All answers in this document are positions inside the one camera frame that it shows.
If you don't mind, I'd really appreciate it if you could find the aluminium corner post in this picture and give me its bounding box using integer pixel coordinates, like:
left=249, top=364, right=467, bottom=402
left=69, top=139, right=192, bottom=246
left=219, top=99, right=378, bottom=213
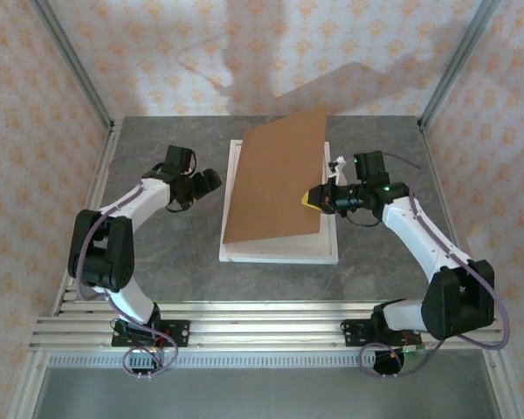
left=417, top=0, right=504, bottom=132
left=28, top=0, right=117, bottom=130

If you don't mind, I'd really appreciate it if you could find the orange patterned white curtain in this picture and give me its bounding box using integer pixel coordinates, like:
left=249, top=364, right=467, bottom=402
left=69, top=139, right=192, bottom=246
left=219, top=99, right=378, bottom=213
left=0, top=0, right=524, bottom=419

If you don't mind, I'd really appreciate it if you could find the white picture frame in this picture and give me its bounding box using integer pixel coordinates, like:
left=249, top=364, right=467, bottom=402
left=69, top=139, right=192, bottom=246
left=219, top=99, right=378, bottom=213
left=217, top=139, right=340, bottom=265

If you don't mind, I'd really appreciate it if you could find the aluminium side rail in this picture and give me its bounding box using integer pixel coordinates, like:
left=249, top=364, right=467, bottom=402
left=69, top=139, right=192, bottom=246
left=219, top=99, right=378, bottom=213
left=417, top=124, right=480, bottom=314
left=52, top=120, right=123, bottom=316

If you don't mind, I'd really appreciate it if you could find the aluminium cross rail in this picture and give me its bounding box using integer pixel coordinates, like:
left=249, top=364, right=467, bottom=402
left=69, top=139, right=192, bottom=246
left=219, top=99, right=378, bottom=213
left=28, top=299, right=507, bottom=354

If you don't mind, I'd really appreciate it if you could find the grey metal panel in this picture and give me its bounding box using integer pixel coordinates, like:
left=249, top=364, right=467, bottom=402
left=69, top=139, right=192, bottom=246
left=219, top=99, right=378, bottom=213
left=30, top=365, right=499, bottom=419

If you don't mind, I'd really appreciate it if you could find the grey slotted cable duct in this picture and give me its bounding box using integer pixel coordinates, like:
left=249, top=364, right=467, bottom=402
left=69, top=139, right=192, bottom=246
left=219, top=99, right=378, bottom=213
left=47, top=354, right=494, bottom=369

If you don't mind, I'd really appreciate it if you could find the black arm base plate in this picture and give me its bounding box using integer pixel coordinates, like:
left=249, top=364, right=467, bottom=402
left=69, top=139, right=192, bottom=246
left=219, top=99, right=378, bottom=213
left=340, top=318, right=423, bottom=349
left=111, top=319, right=190, bottom=348

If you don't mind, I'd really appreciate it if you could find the brown backing board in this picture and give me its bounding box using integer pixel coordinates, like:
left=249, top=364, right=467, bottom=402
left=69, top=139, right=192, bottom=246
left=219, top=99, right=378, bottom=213
left=222, top=105, right=328, bottom=245

